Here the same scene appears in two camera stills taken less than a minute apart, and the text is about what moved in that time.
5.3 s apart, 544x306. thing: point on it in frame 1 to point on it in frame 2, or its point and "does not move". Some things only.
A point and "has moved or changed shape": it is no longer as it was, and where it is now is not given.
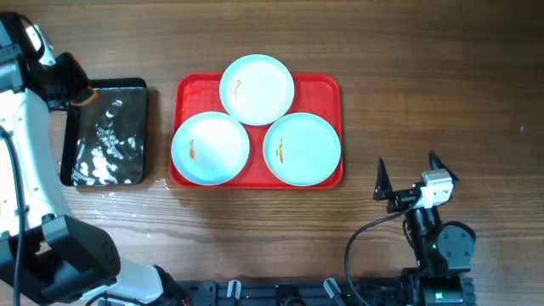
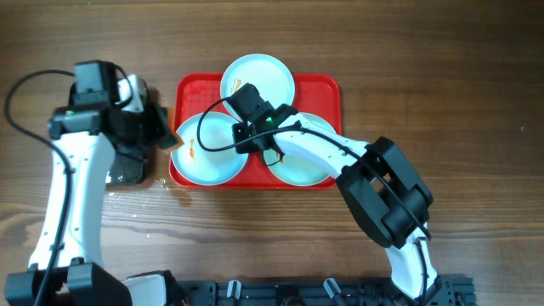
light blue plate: x=210 y=148 does not move
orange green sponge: x=88 y=96 has moved or changed shape
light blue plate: x=257 y=90 does not move
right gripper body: x=401 y=200 to x=242 y=133
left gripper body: x=68 y=79 to x=157 y=126
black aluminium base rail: x=296 y=292 does not move
